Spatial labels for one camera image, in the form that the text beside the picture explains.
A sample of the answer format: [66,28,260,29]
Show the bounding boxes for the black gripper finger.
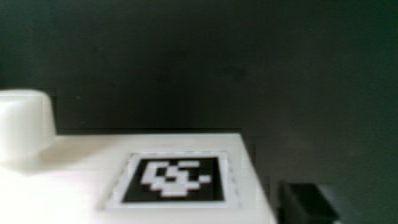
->
[279,182,343,224]

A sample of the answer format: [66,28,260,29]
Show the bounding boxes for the white drawer tray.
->
[0,90,277,224]

